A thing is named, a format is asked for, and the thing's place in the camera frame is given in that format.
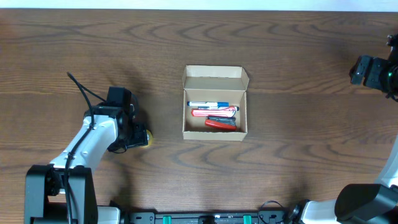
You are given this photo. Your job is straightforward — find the red handled pliers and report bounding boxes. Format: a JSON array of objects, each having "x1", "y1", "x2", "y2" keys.
[{"x1": 205, "y1": 116, "x2": 237, "y2": 131}]

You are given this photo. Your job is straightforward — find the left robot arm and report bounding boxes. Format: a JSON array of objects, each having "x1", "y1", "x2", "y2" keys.
[{"x1": 24, "y1": 86, "x2": 152, "y2": 224}]

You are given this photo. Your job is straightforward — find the yellow tape roll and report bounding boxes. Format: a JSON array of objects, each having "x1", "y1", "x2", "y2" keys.
[{"x1": 144, "y1": 129, "x2": 154, "y2": 147}]

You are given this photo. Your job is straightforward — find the blue marker pen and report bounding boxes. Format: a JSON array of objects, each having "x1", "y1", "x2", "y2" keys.
[{"x1": 187, "y1": 101, "x2": 229, "y2": 108}]

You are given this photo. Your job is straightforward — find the open cardboard box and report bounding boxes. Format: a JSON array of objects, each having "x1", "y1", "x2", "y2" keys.
[{"x1": 182, "y1": 65, "x2": 249, "y2": 141}]

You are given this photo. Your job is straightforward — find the black white marker pen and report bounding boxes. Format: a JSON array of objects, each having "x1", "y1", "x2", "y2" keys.
[{"x1": 197, "y1": 106, "x2": 239, "y2": 111}]

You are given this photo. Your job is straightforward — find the red utility knife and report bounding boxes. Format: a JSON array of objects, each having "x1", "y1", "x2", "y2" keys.
[{"x1": 191, "y1": 109, "x2": 237, "y2": 118}]

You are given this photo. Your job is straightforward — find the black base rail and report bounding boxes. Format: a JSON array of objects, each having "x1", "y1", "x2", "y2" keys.
[{"x1": 119, "y1": 208, "x2": 289, "y2": 224}]

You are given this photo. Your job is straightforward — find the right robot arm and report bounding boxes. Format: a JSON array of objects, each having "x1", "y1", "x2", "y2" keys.
[{"x1": 288, "y1": 34, "x2": 397, "y2": 223}]

